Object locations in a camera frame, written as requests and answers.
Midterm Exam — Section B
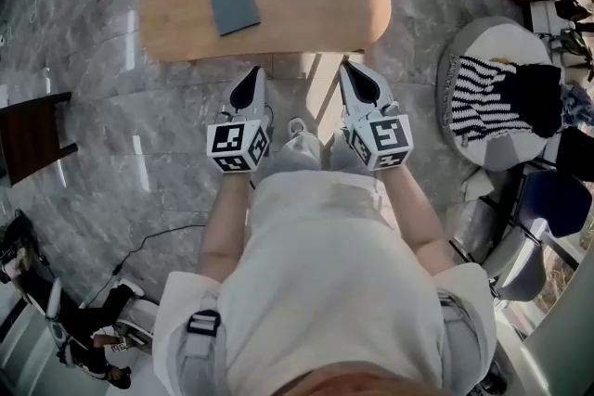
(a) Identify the dark wooden cabinet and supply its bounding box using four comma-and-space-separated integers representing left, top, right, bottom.
0, 91, 79, 187

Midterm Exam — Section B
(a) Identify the oval wooden table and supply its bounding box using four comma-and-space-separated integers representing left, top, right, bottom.
138, 0, 392, 65

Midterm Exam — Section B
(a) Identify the person's leg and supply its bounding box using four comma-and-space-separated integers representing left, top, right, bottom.
329, 128, 370, 175
273, 129, 322, 176

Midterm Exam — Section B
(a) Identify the black floor cable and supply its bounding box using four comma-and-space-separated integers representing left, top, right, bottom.
81, 224, 208, 308

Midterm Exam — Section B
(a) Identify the grey chair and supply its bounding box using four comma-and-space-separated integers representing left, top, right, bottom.
482, 217, 561, 303

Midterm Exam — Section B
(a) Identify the person's left shoe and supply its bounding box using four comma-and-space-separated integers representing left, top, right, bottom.
286, 116, 308, 139

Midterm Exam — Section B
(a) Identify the blue grey knitted cloth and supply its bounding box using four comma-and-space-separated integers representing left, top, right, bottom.
560, 83, 594, 127

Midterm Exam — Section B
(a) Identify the grey notebook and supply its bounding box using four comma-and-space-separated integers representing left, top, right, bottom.
207, 0, 263, 38

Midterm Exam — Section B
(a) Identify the white paper sheet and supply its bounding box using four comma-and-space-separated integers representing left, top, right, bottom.
458, 165, 497, 203

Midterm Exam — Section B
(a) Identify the person's torso white shirt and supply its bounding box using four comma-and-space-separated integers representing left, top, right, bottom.
151, 170, 498, 396

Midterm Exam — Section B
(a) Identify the grey round pouf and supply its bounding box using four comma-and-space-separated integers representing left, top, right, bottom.
434, 16, 566, 173

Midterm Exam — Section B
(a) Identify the grey strap with black buckle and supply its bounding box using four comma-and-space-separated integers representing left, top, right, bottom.
175, 289, 228, 396

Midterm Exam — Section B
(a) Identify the person's right forearm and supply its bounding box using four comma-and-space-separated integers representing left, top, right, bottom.
379, 162, 455, 279

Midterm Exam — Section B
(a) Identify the black bag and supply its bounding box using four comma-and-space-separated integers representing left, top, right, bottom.
555, 126, 594, 183

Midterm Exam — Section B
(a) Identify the grey shoulder strap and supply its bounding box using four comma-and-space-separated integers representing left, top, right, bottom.
435, 289, 488, 396

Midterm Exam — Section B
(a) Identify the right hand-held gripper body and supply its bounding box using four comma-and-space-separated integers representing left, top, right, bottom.
341, 101, 415, 173

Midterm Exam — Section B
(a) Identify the navy blue chair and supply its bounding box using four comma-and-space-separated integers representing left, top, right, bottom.
510, 169, 594, 249

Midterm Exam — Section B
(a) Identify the black white striped blanket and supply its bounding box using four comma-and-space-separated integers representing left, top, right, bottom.
447, 54, 535, 149

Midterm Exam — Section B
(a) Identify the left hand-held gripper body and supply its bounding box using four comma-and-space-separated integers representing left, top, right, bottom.
206, 104, 276, 176

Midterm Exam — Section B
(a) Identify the person's left forearm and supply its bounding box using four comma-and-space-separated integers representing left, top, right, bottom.
197, 171, 255, 282

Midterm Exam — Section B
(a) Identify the black cloth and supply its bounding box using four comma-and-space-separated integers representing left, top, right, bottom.
498, 62, 565, 139

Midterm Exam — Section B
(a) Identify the person's right leg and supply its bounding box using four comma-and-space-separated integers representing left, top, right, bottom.
329, 128, 370, 175

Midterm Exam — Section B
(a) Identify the person's left leg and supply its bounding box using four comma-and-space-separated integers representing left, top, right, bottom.
273, 129, 322, 176

